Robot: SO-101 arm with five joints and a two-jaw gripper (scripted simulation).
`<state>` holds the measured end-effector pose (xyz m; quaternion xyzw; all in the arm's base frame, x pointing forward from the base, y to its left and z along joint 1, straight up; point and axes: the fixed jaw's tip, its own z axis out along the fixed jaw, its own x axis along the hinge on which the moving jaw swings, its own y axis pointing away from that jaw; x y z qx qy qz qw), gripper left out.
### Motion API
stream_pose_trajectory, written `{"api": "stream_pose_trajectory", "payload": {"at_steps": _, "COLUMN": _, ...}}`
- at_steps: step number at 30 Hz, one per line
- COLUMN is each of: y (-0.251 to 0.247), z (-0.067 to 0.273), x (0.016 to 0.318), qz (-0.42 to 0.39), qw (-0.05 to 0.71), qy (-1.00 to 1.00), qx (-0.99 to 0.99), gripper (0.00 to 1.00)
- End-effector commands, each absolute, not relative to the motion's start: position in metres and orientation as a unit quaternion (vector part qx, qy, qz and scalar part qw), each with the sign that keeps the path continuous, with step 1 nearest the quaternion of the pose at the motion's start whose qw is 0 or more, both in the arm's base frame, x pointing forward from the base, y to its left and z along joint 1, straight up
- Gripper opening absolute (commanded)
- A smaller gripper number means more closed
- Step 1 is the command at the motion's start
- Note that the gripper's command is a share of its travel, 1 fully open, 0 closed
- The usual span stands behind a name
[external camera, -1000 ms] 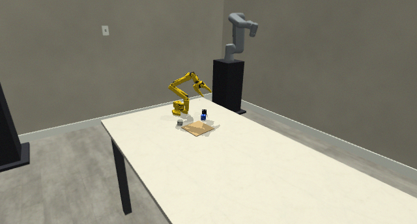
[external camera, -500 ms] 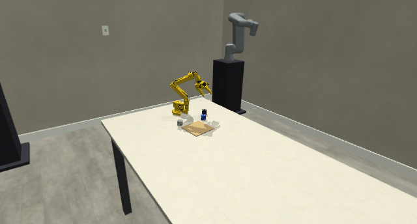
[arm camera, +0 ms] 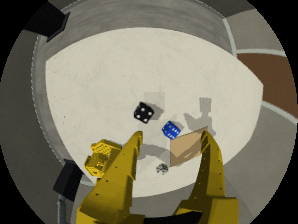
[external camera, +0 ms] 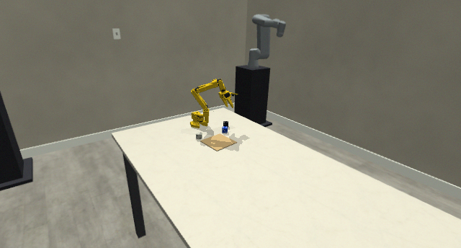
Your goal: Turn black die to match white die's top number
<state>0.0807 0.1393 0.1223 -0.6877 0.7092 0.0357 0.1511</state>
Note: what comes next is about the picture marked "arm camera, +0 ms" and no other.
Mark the tan flat mat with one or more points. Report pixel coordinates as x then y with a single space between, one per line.
186 147

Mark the blue die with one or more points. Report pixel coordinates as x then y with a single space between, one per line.
170 130

